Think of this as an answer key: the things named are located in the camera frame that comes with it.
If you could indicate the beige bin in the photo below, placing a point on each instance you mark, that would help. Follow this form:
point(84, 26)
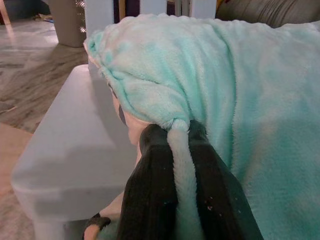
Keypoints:
point(67, 25)

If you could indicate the mint green fleece pillow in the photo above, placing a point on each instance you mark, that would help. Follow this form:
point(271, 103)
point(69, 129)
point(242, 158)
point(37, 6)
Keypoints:
point(225, 87)

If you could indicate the grey-green sofa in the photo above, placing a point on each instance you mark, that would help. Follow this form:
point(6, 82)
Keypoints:
point(275, 11)

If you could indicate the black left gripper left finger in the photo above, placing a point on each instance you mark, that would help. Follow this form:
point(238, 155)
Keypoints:
point(150, 190)

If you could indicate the white furniture frame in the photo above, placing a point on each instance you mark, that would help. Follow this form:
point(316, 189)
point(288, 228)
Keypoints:
point(98, 15)

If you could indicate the white table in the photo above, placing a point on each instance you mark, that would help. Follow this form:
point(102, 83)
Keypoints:
point(75, 140)

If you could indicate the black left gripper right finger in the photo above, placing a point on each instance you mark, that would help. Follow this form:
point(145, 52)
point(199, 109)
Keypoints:
point(217, 195)

